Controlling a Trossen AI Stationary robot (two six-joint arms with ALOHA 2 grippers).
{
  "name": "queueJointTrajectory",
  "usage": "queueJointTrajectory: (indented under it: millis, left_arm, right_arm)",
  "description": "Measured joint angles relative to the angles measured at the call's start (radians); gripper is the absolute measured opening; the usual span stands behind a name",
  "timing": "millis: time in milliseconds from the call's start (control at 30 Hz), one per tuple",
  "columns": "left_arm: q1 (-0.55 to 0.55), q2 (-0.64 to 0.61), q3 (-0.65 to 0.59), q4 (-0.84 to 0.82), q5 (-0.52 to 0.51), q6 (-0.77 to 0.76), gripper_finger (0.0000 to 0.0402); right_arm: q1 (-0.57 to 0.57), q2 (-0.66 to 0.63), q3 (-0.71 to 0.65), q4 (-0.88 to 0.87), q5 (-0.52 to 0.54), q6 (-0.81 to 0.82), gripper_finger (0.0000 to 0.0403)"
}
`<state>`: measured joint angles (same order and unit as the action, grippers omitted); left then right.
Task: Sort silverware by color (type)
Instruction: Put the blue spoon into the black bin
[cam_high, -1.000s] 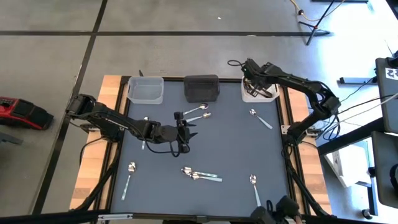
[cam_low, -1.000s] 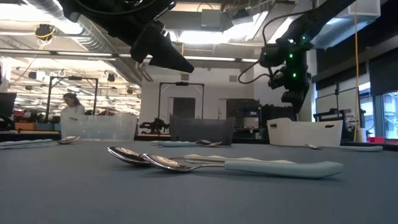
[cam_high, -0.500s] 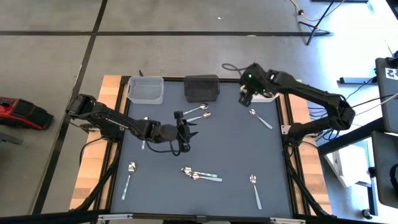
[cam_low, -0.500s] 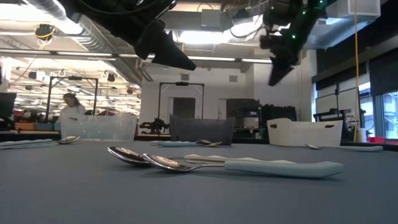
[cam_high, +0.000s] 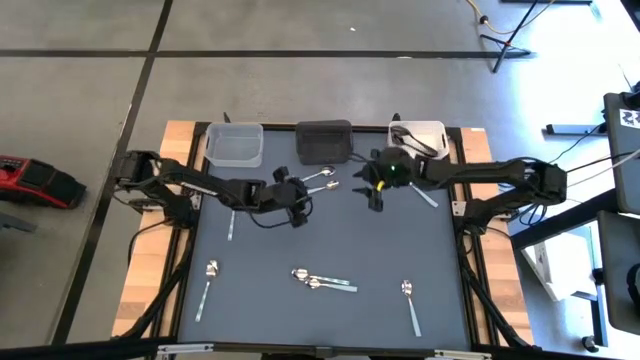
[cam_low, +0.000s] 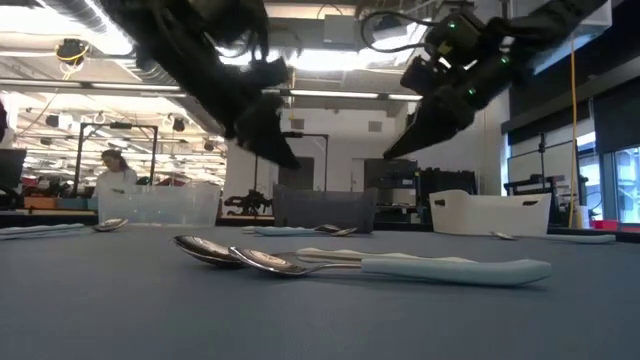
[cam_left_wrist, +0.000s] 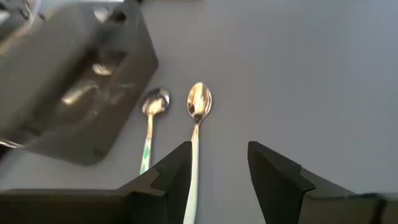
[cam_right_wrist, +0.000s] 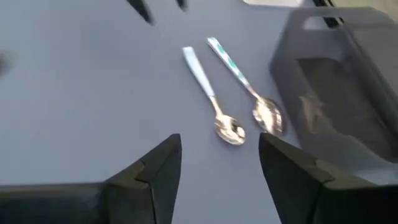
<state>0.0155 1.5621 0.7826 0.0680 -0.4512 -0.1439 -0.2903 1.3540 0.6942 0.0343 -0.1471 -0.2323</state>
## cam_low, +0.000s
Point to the black background workbench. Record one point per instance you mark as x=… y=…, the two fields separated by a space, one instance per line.
x=530 y=184

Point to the orange storage box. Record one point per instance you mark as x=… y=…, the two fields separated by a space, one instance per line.
x=40 y=202

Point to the black monitor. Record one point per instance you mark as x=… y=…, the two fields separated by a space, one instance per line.
x=11 y=170

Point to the black metal rig frame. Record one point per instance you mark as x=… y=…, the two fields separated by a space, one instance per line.
x=78 y=160
x=326 y=160

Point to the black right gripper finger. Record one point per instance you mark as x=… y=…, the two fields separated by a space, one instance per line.
x=447 y=132
x=417 y=132

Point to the long ceiling light strip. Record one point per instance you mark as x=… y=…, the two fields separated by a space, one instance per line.
x=340 y=94

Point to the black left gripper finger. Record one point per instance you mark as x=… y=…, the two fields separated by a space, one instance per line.
x=280 y=130
x=252 y=137

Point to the black storage crates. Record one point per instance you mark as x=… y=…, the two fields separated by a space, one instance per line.
x=450 y=182

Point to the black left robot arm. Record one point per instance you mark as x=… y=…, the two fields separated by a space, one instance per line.
x=175 y=40

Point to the dark grey plastic bin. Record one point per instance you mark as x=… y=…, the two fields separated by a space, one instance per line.
x=325 y=207

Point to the red bin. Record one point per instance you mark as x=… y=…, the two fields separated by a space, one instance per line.
x=605 y=225

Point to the black tripod stand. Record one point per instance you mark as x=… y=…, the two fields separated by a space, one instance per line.
x=542 y=160

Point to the black background robot arm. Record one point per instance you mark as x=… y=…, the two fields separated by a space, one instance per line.
x=250 y=202

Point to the person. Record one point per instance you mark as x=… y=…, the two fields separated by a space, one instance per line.
x=117 y=177

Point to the teal storage box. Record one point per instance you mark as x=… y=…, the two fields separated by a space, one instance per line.
x=77 y=204

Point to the black equipment cabinet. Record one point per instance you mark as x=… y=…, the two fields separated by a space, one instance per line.
x=390 y=172

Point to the grey ceiling box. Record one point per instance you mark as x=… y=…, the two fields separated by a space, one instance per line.
x=345 y=30

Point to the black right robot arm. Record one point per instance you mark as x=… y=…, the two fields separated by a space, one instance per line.
x=550 y=25

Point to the white plastic bin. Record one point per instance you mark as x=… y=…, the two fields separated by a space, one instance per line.
x=500 y=215

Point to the grey wall vent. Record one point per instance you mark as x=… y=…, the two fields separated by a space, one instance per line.
x=298 y=124
x=375 y=126

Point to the blue-grey table mat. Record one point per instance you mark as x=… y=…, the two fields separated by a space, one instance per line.
x=150 y=310

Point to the clear plastic bin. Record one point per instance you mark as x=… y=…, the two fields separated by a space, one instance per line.
x=160 y=205

